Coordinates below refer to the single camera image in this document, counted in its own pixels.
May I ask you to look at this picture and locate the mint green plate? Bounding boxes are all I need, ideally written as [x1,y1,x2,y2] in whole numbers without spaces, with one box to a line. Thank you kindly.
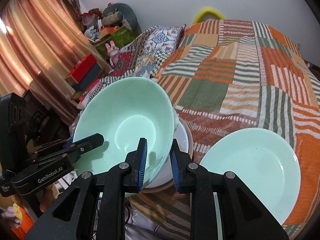
[200,128,301,226]

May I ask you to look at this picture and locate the pink ceramic bowl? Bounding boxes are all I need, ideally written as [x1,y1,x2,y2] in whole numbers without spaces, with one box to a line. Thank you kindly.
[142,117,194,193]

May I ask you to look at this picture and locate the mint green bowl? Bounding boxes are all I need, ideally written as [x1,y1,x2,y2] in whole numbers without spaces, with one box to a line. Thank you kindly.
[73,77,176,187]

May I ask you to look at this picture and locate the red box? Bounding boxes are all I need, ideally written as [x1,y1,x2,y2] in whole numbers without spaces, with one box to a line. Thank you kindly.
[65,54,97,86]

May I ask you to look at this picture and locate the white bowl black dots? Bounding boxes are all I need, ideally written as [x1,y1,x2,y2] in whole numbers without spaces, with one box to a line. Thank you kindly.
[143,118,192,193]

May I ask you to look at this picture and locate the yellow round object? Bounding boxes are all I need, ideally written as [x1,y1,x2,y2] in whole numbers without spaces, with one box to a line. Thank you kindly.
[192,7,226,24]

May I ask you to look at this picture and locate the grey plush toy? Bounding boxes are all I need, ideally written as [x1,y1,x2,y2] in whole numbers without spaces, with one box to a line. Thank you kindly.
[101,3,138,31]

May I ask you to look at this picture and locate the pink rabbit toy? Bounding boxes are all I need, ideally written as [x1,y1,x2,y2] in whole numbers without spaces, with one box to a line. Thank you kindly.
[105,41,119,68]

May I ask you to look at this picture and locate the colourful patterned quilt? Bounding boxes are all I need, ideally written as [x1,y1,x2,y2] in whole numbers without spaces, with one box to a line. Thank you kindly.
[79,25,186,109]

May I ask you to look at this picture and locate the dark blue box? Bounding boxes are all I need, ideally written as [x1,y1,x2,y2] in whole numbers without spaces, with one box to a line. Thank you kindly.
[72,63,102,92]

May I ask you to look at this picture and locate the green box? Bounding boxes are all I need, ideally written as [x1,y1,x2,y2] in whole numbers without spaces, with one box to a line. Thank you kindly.
[94,27,138,60]

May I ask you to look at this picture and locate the copper striped curtain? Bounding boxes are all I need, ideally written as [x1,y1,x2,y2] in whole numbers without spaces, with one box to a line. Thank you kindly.
[1,0,110,125]

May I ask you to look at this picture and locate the orange striped patchwork bedspread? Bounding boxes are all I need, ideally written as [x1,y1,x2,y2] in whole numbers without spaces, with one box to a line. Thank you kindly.
[126,18,320,240]

